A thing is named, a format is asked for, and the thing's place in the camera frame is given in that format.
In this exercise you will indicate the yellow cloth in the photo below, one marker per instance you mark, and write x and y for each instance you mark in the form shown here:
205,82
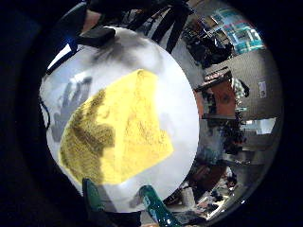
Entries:
126,126

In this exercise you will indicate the black rectangular object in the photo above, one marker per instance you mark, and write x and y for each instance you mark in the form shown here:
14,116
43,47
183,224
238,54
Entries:
96,36

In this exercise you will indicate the orange-brown wooden cabinet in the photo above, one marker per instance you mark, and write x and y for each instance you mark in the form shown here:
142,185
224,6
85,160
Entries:
222,99

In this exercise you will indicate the the person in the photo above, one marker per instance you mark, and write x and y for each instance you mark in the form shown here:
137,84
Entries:
67,22

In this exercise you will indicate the black tripod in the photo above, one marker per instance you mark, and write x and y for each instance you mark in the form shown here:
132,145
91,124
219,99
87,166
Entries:
175,25

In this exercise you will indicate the teal patterned board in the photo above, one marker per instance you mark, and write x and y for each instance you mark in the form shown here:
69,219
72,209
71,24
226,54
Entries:
243,34

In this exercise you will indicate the white wall label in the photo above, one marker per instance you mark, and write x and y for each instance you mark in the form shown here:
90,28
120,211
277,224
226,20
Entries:
262,89

